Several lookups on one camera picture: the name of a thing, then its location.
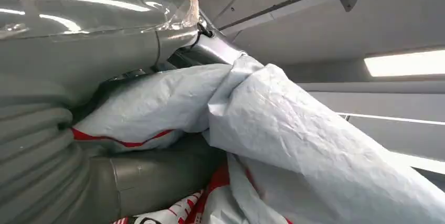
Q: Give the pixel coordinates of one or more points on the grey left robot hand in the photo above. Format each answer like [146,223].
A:
[87,41]

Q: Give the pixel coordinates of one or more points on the grey plastic parcel red print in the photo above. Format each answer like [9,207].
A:
[295,128]

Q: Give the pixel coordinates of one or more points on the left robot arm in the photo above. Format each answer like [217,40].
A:
[34,153]

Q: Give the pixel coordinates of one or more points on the bright ceiling light panel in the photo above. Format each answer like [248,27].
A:
[403,63]

